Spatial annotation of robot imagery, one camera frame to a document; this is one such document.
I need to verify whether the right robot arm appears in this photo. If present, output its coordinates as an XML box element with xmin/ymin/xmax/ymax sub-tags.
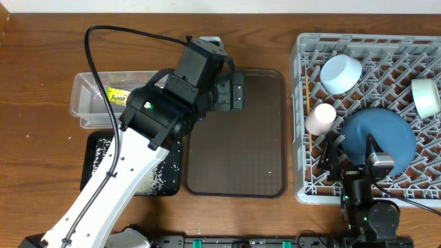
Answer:
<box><xmin>318</xmin><ymin>134</ymin><xmax>400</xmax><ymax>247</ymax></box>

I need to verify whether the brown serving tray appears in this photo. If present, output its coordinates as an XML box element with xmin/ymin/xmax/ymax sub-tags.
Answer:
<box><xmin>184</xmin><ymin>69</ymin><xmax>287</xmax><ymax>198</ymax></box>

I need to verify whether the yellow green snack wrapper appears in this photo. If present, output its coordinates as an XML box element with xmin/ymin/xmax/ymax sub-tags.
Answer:
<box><xmin>106</xmin><ymin>87</ymin><xmax>130</xmax><ymax>106</ymax></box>

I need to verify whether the grey dishwasher rack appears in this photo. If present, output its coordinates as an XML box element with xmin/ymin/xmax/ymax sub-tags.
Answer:
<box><xmin>289</xmin><ymin>33</ymin><xmax>440</xmax><ymax>208</ymax></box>

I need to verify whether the black tray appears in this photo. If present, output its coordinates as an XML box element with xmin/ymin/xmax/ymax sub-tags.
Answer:
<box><xmin>79</xmin><ymin>130</ymin><xmax>183</xmax><ymax>197</ymax></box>

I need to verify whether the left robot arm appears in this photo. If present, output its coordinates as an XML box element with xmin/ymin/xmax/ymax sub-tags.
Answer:
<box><xmin>21</xmin><ymin>62</ymin><xmax>234</xmax><ymax>247</ymax></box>

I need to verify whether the light blue bowl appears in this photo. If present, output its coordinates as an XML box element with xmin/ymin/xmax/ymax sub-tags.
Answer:
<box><xmin>320</xmin><ymin>54</ymin><xmax>362</xmax><ymax>94</ymax></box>

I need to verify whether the spilled white rice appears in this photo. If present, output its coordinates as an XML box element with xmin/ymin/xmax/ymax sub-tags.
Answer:
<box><xmin>91</xmin><ymin>137</ymin><xmax>182</xmax><ymax>194</ymax></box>

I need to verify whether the wooden chopstick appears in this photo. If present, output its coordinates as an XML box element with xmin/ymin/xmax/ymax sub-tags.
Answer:
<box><xmin>305</xmin><ymin>76</ymin><xmax>313</xmax><ymax>154</ymax></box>

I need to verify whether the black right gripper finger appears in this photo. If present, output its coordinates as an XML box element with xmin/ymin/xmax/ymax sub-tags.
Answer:
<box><xmin>318</xmin><ymin>135</ymin><xmax>340</xmax><ymax>172</ymax></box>
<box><xmin>365</xmin><ymin>134</ymin><xmax>381</xmax><ymax>154</ymax></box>

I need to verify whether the pink cup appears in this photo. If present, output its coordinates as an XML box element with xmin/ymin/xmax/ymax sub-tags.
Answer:
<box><xmin>305</xmin><ymin>103</ymin><xmax>336</xmax><ymax>136</ymax></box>

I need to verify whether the clear plastic bin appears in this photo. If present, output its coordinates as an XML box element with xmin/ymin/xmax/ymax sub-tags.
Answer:
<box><xmin>70</xmin><ymin>71</ymin><xmax>156</xmax><ymax>129</ymax></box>

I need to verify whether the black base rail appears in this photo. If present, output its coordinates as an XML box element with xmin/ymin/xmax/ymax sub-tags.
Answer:
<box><xmin>152</xmin><ymin>236</ymin><xmax>414</xmax><ymax>248</ymax></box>

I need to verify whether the dark blue plate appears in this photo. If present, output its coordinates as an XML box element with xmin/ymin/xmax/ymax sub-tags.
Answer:
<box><xmin>341</xmin><ymin>108</ymin><xmax>416</xmax><ymax>176</ymax></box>

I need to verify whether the mint green bowl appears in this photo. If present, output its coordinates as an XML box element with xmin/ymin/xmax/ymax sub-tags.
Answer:
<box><xmin>411</xmin><ymin>79</ymin><xmax>440</xmax><ymax>118</ymax></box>

